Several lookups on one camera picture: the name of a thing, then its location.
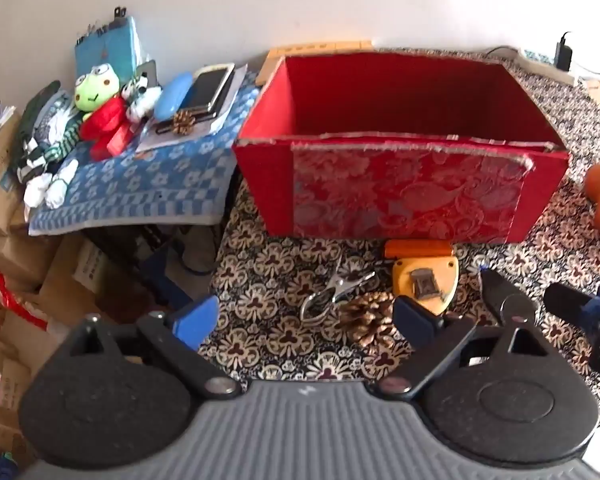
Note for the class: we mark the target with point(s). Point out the black charger adapter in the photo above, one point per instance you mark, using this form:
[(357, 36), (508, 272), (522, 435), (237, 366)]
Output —
[(562, 52)]

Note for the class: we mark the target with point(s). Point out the pile of cardboard boxes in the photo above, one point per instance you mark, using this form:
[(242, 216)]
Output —
[(65, 270)]

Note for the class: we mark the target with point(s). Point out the small brown pine cone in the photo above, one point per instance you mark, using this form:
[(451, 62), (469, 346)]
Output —
[(182, 122)]

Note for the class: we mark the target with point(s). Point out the white framed smartphone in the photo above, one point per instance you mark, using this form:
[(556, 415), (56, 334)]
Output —
[(210, 85)]

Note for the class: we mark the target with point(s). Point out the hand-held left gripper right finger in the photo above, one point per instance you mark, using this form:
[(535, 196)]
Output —
[(412, 322)]

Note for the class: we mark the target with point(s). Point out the red white package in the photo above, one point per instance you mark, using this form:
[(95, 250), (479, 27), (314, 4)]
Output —
[(10, 300)]

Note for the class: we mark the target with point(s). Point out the floral patterned tablecloth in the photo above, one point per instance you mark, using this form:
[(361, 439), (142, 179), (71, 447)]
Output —
[(280, 270)]

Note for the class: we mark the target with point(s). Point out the red fabric storage box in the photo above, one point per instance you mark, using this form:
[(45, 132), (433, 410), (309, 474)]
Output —
[(380, 95)]

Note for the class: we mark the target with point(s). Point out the large brown pine cone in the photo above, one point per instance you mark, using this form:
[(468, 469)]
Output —
[(365, 317)]

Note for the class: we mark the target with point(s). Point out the metal spring clip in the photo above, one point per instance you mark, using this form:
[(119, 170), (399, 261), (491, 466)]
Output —
[(325, 296)]

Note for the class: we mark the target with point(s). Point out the green white striped plush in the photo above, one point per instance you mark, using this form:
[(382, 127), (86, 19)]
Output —
[(40, 145)]

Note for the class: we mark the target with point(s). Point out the red plush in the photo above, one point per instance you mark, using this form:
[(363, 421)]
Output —
[(100, 121)]

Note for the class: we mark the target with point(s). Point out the blue glasses case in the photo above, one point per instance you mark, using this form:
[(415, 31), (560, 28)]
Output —
[(172, 96)]

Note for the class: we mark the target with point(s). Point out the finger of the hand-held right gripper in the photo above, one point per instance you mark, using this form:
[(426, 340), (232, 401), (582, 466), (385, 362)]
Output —
[(567, 302), (497, 290)]

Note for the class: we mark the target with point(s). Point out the small dark phone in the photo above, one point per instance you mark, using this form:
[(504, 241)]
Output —
[(147, 72)]

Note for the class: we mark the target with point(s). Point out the orange black hand tool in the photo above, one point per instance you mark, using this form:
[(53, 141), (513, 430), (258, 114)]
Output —
[(405, 280)]

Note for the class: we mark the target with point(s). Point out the black white panda plush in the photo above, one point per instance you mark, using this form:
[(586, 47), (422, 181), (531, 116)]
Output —
[(140, 96)]

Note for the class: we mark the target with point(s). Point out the small red box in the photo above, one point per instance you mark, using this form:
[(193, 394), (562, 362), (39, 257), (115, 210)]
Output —
[(117, 142)]

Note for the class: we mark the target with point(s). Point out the blue white patterned cloth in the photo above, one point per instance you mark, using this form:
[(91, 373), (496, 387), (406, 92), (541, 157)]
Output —
[(155, 180)]

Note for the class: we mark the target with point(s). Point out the blue folder with clips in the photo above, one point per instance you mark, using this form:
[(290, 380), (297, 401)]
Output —
[(107, 50)]

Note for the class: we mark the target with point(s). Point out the black binder clip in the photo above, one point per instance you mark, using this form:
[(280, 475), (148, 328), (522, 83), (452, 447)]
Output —
[(120, 14)]

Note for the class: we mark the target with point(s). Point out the green frog plush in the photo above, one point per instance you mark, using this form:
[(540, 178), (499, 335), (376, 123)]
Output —
[(96, 91)]

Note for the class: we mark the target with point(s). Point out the yellow book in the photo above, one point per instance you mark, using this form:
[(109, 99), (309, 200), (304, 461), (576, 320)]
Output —
[(310, 50)]

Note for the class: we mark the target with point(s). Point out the white power strip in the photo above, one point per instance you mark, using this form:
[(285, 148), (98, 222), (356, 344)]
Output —
[(535, 60)]

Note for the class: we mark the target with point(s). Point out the white paper sheets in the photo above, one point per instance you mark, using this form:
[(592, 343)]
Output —
[(152, 142)]

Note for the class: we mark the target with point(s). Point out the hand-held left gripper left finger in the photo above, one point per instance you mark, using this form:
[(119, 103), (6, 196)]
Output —
[(200, 317)]

